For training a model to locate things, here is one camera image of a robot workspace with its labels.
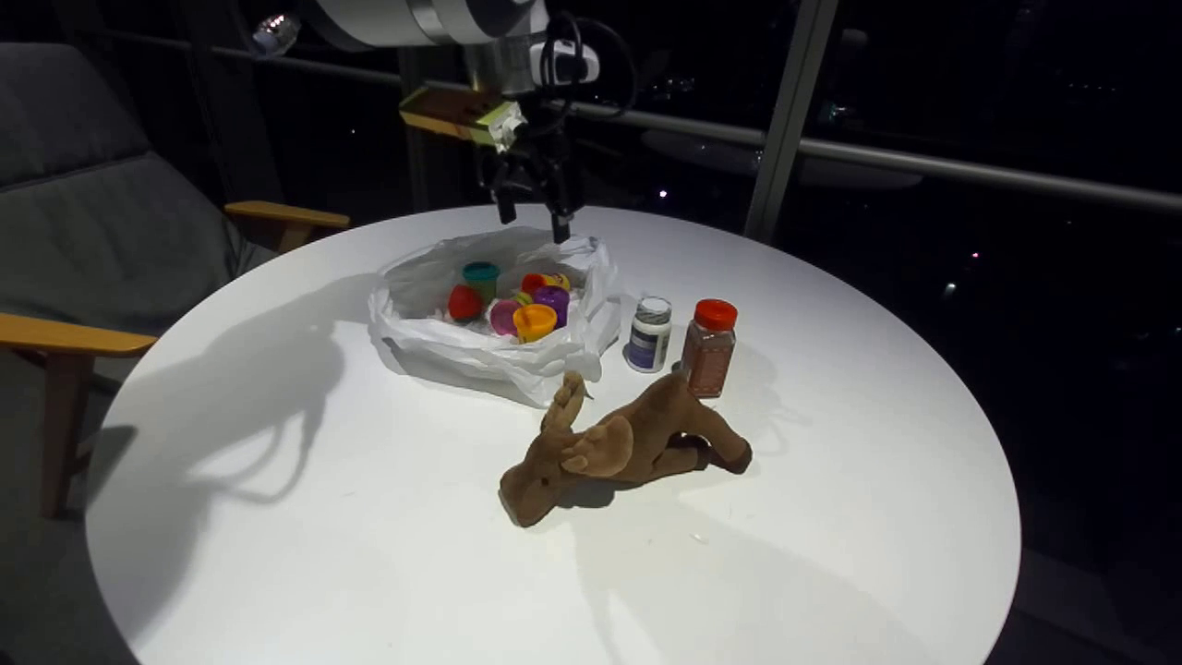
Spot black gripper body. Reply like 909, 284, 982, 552
481, 98, 582, 206

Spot white bottle purple label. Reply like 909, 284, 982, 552
616, 293, 678, 371

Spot brown plush animal toy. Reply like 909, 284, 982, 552
493, 360, 755, 530

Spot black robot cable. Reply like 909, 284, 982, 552
535, 6, 641, 124

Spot white plastic bag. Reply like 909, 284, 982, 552
365, 229, 626, 411

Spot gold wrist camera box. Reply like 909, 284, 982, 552
395, 81, 531, 156

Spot grey horizontal window rail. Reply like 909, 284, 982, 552
114, 25, 1182, 217

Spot grey armchair wooden armrests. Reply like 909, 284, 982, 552
0, 35, 355, 523

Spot grey window post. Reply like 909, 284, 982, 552
739, 0, 840, 243

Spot spice jar red lid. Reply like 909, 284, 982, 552
678, 294, 743, 401

